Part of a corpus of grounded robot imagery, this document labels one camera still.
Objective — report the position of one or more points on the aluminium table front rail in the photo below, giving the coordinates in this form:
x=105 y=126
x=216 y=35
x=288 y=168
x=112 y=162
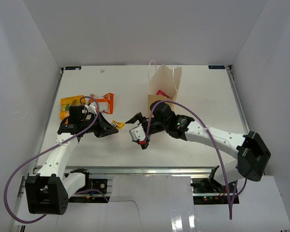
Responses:
x=149 y=170

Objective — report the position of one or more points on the blue label right corner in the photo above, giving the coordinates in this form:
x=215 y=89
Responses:
x=216 y=67

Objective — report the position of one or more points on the orange snack packet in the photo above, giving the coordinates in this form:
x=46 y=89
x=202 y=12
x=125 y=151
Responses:
x=105 y=102

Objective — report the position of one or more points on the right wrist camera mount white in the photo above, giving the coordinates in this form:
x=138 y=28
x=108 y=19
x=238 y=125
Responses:
x=138 y=135

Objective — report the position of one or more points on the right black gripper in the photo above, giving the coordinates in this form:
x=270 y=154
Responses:
x=145 y=121

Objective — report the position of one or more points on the blue label corner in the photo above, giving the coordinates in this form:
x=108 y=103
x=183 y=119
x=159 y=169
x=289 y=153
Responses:
x=216 y=67
x=72 y=68

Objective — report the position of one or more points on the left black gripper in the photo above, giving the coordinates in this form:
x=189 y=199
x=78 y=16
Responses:
x=102 y=125

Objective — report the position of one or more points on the small yellow candy packet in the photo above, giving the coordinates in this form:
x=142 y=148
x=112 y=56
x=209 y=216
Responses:
x=118 y=125

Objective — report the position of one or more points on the brown paper bag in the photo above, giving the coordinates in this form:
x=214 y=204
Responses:
x=162 y=78

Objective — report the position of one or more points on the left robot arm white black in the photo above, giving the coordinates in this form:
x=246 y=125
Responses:
x=48 y=191

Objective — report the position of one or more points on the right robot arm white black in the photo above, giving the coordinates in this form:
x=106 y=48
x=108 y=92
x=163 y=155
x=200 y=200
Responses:
x=240 y=155

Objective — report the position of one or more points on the blue label left corner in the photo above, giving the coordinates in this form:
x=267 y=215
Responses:
x=72 y=68

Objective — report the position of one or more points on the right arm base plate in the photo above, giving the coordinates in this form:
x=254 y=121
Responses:
x=207 y=191

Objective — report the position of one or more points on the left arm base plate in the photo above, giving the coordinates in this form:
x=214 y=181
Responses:
x=95 y=192

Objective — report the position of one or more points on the magenta candy packet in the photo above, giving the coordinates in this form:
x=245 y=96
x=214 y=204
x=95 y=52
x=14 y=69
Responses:
x=162 y=95

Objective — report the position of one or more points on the large yellow snack bag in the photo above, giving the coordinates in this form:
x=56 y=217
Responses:
x=65 y=104

